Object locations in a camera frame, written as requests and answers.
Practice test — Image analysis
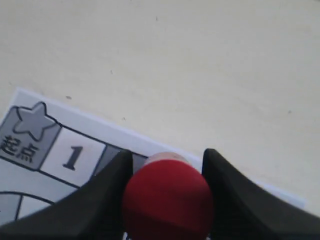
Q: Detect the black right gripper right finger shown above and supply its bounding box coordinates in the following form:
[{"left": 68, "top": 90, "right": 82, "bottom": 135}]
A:
[{"left": 201, "top": 148, "right": 320, "bottom": 240}]

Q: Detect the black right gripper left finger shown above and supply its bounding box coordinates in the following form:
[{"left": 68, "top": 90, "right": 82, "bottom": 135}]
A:
[{"left": 0, "top": 150, "right": 133, "bottom": 240}]

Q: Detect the red cylinder game piece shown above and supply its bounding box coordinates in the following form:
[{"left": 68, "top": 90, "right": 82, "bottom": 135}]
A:
[{"left": 122, "top": 152, "right": 214, "bottom": 240}]

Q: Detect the paper game board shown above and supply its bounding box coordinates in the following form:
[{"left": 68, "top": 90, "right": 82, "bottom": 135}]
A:
[{"left": 0, "top": 87, "right": 307, "bottom": 240}]

